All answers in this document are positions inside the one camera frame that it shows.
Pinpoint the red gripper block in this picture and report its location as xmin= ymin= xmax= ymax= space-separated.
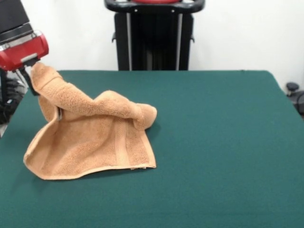
xmin=0 ymin=32 xmax=50 ymax=97

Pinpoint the tan terry towel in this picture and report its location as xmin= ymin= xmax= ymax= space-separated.
xmin=23 ymin=63 xmax=158 ymax=181

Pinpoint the dark green table cloth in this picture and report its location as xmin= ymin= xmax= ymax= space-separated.
xmin=0 ymin=70 xmax=304 ymax=228

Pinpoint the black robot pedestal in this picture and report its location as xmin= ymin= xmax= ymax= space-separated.
xmin=104 ymin=0 xmax=205 ymax=71

